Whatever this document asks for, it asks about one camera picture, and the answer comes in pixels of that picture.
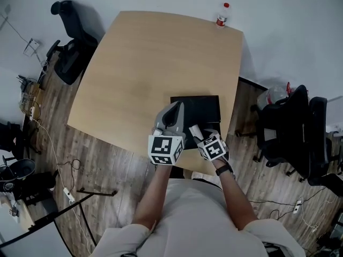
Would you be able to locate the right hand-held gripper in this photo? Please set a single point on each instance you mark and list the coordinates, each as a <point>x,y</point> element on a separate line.
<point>214,150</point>

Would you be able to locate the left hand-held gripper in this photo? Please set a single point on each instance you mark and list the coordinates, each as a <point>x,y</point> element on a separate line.
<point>162,146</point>

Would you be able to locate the small white object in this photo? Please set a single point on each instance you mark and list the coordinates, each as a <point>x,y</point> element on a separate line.
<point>195,132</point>

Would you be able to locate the black box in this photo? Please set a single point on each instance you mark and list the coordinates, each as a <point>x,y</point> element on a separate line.
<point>198,108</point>

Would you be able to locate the person's left forearm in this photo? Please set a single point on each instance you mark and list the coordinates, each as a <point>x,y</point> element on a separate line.
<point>152,197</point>

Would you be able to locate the person's right forearm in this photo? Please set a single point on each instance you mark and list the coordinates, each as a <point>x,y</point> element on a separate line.
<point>235,199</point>

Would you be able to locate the brown cardboard box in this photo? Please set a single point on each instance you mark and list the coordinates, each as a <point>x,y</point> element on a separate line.
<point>33,95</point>

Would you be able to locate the black wrist watch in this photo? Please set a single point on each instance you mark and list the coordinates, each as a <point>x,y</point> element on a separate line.
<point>223,170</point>

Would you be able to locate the black mesh office chair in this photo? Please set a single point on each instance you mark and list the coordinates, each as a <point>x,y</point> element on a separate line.
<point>284,132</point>

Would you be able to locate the person's grey shirt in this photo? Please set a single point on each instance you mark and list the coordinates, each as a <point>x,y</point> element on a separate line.
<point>195,223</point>

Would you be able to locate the white power strip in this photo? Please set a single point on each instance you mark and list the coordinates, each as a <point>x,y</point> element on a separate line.
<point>32,113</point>
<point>69,194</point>
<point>297,206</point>

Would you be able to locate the clear bottle red label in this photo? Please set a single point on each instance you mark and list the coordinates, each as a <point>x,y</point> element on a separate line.
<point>223,16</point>

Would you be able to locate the black office chair with headrest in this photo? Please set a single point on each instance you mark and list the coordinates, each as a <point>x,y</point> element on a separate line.
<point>72,49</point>

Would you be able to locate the black metal stand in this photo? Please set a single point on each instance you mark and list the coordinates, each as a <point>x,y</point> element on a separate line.
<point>67,210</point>

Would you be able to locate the black router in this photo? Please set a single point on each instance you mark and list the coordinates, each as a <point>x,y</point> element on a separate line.
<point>23,83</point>

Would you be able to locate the black round light head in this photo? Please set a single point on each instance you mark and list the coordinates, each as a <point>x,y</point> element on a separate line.
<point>21,169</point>

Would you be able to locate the white wall socket box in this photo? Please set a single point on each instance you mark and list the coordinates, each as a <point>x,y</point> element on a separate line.
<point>32,47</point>

